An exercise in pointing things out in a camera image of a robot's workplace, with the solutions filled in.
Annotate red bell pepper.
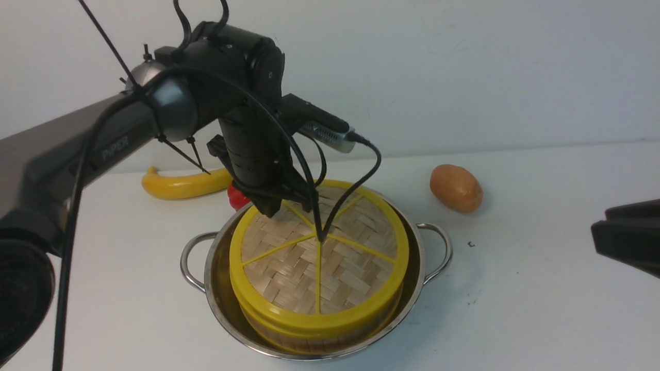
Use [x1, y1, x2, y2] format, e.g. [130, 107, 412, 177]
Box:
[227, 184, 251, 211]

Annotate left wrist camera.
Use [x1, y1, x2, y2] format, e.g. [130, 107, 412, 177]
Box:
[279, 94, 355, 154]

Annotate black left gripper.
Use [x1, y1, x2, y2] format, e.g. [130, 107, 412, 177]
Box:
[207, 106, 314, 217]

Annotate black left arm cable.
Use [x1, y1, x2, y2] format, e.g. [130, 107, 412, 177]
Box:
[52, 67, 383, 371]

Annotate stainless steel pot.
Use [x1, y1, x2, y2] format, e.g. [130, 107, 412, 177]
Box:
[180, 187, 453, 361]

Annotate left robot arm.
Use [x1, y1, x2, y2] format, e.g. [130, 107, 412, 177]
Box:
[2, 23, 318, 364]

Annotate yellow banana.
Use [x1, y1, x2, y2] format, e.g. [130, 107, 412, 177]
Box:
[141, 167, 233, 200]

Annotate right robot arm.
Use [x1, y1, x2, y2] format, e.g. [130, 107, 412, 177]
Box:
[591, 199, 659, 278]

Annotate bamboo steamer basket yellow rim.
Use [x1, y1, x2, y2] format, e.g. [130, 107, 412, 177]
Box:
[241, 288, 403, 355]

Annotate brown potato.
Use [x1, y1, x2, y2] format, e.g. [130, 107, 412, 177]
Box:
[429, 164, 484, 214]

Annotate woven bamboo steamer lid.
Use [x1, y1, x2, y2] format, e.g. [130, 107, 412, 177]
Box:
[229, 188, 410, 338]

